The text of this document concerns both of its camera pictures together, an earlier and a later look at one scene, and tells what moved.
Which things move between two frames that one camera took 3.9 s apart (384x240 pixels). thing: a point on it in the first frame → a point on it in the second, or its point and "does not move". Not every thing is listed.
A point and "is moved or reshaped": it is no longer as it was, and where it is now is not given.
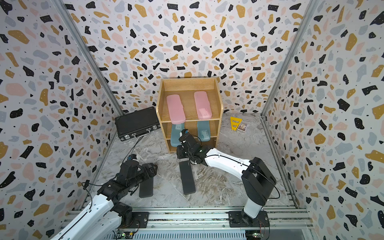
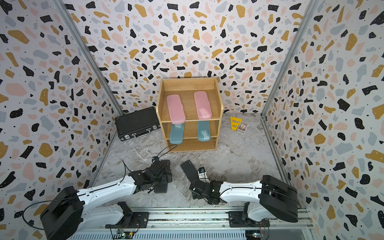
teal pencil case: [204, 130] does not move
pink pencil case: [176, 110] does not move
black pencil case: [146, 189] is moved or reshaped
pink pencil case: [204, 110] does not move
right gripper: [179, 152] → [196, 197]
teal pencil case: [176, 130] does not move
